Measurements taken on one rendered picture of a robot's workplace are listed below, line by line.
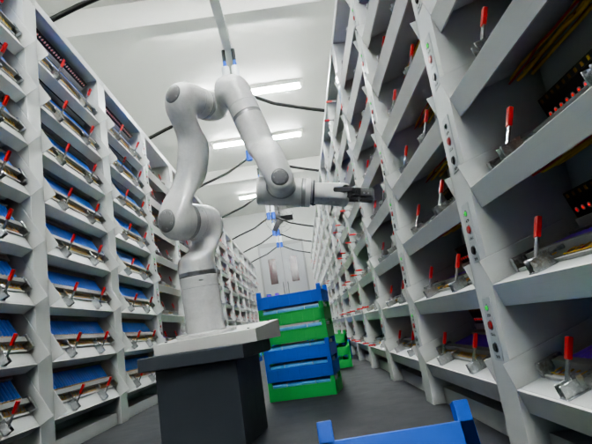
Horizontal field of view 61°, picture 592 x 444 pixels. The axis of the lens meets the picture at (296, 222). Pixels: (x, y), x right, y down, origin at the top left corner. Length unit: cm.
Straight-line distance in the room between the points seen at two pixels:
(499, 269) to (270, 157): 66
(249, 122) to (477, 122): 67
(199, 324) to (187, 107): 66
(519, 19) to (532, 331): 55
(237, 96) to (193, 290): 60
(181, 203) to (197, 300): 30
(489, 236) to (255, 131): 75
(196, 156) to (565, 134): 114
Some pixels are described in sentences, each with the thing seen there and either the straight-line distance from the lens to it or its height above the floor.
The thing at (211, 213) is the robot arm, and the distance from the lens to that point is 166.
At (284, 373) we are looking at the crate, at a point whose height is 11.
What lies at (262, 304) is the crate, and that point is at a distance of 230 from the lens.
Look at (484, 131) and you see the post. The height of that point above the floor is 63.
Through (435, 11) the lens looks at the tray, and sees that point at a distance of 117.
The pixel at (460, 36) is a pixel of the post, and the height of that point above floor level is 85.
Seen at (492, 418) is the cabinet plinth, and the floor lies 2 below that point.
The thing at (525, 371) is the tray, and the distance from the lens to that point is 105.
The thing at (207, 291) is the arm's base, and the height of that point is 45.
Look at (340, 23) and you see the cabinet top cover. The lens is 264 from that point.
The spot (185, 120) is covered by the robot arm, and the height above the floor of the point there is 97.
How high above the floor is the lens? 30
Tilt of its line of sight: 12 degrees up
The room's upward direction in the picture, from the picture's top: 9 degrees counter-clockwise
